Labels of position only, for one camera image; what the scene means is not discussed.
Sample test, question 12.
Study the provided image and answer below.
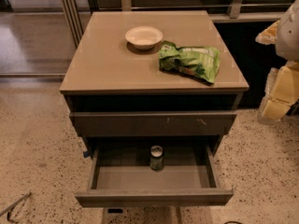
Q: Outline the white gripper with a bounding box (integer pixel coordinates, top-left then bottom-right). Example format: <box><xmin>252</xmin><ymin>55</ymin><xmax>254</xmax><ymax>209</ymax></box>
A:
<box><xmin>255</xmin><ymin>21</ymin><xmax>299</xmax><ymax>120</ymax></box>

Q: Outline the green soda can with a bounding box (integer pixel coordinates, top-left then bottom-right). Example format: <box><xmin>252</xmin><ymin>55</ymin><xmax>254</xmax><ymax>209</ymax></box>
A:
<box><xmin>149</xmin><ymin>146</ymin><xmax>164</xmax><ymax>171</ymax></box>

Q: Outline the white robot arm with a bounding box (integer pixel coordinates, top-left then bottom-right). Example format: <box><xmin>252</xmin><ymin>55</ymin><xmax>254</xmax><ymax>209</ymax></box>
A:
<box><xmin>255</xmin><ymin>0</ymin><xmax>299</xmax><ymax>125</ymax></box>

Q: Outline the grey drawer cabinet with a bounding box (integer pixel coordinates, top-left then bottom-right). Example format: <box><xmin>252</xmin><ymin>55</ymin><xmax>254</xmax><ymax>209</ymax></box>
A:
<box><xmin>59</xmin><ymin>10</ymin><xmax>250</xmax><ymax>224</ymax></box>

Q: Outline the open grey middle drawer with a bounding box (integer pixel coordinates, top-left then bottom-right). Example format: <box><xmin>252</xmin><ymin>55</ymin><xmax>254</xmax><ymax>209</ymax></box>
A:
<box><xmin>75</xmin><ymin>144</ymin><xmax>234</xmax><ymax>208</ymax></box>

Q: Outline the closed grey top drawer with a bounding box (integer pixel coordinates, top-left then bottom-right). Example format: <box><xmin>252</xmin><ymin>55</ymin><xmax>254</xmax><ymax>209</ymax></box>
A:
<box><xmin>70</xmin><ymin>111</ymin><xmax>236</xmax><ymax>137</ymax></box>

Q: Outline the green chip bag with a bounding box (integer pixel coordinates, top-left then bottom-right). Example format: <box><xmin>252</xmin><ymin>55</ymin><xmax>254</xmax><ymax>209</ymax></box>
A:
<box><xmin>158</xmin><ymin>41</ymin><xmax>221</xmax><ymax>84</ymax></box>

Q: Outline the white paper bowl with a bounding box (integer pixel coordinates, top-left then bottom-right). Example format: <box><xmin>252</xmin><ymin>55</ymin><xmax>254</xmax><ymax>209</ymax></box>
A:
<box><xmin>125</xmin><ymin>26</ymin><xmax>163</xmax><ymax>50</ymax></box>

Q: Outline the metal rod on floor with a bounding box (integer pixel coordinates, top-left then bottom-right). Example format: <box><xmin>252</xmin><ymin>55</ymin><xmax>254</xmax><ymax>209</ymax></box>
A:
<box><xmin>0</xmin><ymin>192</ymin><xmax>31</xmax><ymax>217</ymax></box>

